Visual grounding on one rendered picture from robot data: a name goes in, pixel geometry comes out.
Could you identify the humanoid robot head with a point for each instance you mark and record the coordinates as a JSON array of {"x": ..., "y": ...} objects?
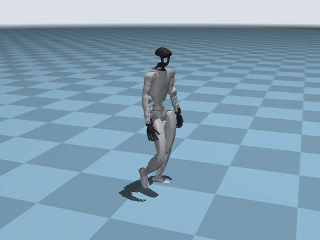
[{"x": 163, "y": 52}]

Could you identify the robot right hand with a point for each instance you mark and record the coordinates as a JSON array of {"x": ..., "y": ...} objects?
[{"x": 151, "y": 131}]

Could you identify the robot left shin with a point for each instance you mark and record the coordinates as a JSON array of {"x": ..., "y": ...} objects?
[{"x": 161, "y": 169}]

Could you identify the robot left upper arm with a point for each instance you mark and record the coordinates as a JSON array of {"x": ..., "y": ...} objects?
[{"x": 172, "y": 90}]

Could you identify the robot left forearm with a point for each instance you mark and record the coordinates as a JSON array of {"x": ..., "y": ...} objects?
[{"x": 175, "y": 103}]

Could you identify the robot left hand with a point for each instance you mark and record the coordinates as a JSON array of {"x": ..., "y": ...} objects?
[{"x": 179, "y": 118}]

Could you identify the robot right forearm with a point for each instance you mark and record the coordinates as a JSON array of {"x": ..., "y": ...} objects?
[{"x": 146, "y": 109}]

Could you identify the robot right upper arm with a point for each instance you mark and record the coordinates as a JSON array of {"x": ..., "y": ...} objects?
[{"x": 149, "y": 78}]

